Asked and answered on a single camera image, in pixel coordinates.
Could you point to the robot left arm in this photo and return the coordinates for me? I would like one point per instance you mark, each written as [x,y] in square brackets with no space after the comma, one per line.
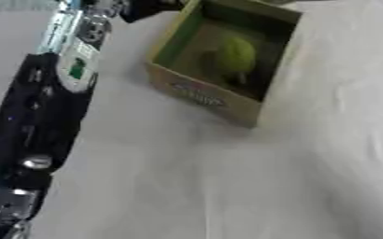
[37,118]

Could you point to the tan cardboard box green inside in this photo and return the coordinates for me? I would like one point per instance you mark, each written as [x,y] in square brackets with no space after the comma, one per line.
[200,93]

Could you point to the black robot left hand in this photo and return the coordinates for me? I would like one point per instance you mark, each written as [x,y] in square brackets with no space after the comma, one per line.
[146,8]

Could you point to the green toy fruit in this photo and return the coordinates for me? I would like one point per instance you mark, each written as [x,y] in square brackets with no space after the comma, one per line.
[234,56]

